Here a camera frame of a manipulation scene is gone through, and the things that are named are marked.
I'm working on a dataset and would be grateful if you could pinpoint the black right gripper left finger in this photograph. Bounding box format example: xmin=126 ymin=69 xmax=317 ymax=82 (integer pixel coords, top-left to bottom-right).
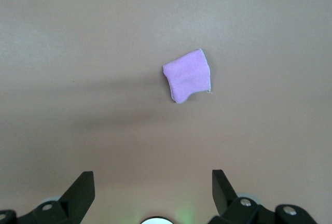
xmin=15 ymin=171 xmax=95 ymax=224

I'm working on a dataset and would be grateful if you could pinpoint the purple microfibre towel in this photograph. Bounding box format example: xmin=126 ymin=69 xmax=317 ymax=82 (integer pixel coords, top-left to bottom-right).
xmin=162 ymin=48 xmax=214 ymax=105

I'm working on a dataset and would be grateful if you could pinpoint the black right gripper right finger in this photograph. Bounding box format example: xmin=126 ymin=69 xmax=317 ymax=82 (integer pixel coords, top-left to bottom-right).
xmin=209 ymin=169 xmax=263 ymax=224

